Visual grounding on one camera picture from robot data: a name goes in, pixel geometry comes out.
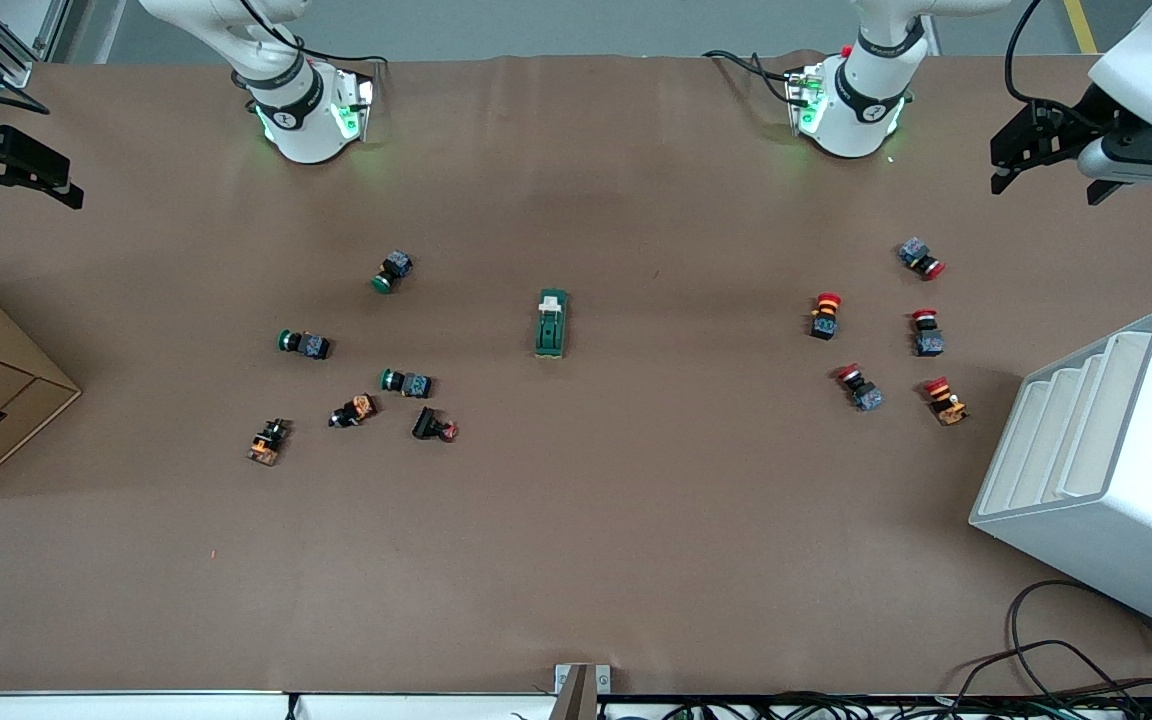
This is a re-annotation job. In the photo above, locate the red mushroom pushbutton switch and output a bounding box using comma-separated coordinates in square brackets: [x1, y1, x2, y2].
[898, 237, 947, 282]
[832, 364, 885, 413]
[911, 309, 945, 358]

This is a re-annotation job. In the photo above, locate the white stepped storage bin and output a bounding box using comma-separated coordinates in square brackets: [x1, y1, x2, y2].
[969, 309, 1152, 644]

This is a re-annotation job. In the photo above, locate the green mushroom pushbutton switch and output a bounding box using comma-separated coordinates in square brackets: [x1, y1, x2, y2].
[379, 368, 434, 400]
[371, 250, 414, 295]
[277, 329, 332, 362]

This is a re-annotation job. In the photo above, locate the green terminal block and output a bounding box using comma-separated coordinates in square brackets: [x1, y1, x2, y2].
[533, 287, 571, 360]

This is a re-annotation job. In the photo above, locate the metal table bracket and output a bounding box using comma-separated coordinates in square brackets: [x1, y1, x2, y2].
[554, 663, 613, 720]

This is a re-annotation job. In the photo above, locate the white table edge rail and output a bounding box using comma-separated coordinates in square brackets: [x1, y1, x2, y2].
[0, 690, 562, 720]

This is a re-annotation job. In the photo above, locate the black cable loop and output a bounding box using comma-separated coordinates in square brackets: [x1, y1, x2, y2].
[1008, 579, 1152, 701]

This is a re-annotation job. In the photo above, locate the brown paper table cover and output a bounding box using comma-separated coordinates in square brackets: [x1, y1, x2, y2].
[0, 52, 1152, 698]

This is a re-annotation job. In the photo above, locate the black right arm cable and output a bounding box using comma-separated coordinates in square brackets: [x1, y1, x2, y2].
[0, 0, 392, 116]

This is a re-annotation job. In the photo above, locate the red emergency stop switch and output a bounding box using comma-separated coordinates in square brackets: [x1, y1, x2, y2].
[808, 292, 844, 342]
[921, 376, 971, 428]

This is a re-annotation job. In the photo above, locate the black orange selector switch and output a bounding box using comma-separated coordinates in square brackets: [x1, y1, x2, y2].
[328, 393, 379, 430]
[246, 418, 293, 467]

